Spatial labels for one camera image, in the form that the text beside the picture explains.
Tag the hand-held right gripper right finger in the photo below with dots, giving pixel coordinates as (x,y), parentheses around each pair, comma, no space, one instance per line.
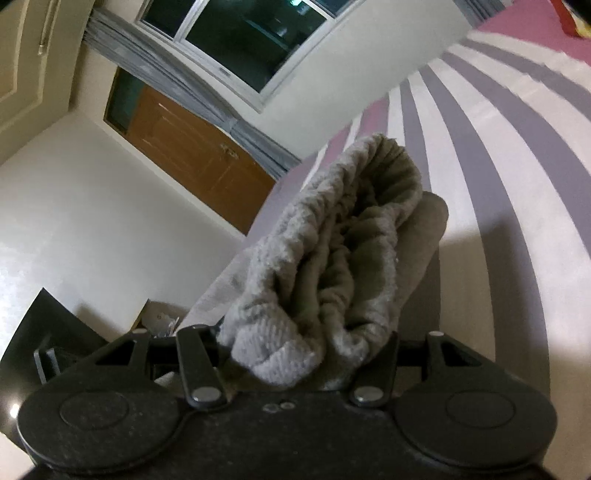
(376,383)

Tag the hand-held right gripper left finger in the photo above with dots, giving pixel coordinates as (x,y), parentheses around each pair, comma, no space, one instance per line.
(198,364)

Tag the grey pants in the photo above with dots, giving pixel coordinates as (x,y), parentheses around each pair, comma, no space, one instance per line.
(323,258)

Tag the black chair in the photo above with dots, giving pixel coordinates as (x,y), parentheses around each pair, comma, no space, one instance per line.
(55,332)

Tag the brown wooden door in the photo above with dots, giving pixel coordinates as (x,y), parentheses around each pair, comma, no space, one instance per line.
(194,147)

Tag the striped bed sheet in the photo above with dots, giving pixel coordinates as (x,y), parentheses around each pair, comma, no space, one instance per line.
(508,184)

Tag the grey curtain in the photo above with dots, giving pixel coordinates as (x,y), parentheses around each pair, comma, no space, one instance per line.
(480,7)
(152,60)

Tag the window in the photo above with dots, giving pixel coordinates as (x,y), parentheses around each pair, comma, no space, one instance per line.
(249,32)

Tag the cream wardrobe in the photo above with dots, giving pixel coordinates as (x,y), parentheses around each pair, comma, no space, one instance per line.
(32,55)

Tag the colourful printed blanket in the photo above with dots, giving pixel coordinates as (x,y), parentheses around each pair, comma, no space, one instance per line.
(575,16)

